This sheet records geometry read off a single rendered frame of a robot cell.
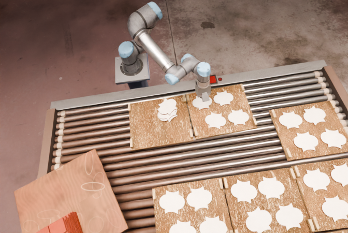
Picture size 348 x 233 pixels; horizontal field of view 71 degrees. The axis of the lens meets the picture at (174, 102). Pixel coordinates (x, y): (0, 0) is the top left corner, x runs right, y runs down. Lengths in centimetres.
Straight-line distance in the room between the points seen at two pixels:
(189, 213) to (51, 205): 76
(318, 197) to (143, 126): 111
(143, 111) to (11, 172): 181
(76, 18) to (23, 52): 88
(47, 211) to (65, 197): 11
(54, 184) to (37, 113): 178
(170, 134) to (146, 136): 16
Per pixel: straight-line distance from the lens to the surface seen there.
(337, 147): 181
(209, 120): 165
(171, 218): 151
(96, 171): 155
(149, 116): 170
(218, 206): 152
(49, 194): 163
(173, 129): 164
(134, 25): 148
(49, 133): 189
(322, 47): 363
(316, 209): 165
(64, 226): 138
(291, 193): 162
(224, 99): 174
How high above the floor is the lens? 244
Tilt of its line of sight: 60 degrees down
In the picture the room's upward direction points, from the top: 9 degrees counter-clockwise
